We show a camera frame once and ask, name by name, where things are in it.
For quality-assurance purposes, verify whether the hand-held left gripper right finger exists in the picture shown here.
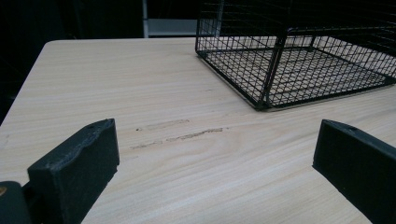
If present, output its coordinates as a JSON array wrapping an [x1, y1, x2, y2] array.
[[312, 119, 396, 224]]

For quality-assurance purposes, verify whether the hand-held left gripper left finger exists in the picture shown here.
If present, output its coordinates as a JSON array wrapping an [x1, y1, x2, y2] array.
[[27, 118, 120, 224]]

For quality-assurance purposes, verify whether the grey metal stand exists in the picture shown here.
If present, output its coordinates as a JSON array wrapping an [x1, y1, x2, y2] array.
[[142, 0, 225, 39]]

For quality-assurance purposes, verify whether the black wire mesh rack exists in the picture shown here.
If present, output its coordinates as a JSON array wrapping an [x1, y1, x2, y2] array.
[[194, 0, 396, 112]]

